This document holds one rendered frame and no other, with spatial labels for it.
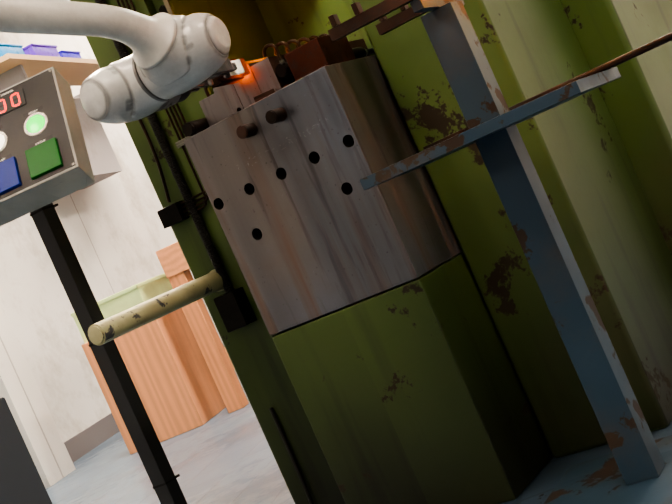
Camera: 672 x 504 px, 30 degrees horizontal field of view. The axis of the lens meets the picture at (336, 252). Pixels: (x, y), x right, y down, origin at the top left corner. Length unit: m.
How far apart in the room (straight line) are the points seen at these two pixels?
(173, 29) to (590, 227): 0.92
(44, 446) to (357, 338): 4.21
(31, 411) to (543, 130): 4.50
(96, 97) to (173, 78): 0.14
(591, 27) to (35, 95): 1.24
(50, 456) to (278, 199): 4.23
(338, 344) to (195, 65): 0.70
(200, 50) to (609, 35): 1.08
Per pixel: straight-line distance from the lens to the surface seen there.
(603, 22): 2.88
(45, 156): 2.74
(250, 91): 2.59
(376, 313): 2.48
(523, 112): 1.99
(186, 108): 2.86
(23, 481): 1.73
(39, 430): 6.61
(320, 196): 2.48
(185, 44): 2.14
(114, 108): 2.22
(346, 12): 3.01
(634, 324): 2.57
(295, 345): 2.60
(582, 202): 2.54
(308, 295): 2.55
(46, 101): 2.82
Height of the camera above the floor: 0.63
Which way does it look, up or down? 1 degrees down
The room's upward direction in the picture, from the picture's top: 24 degrees counter-clockwise
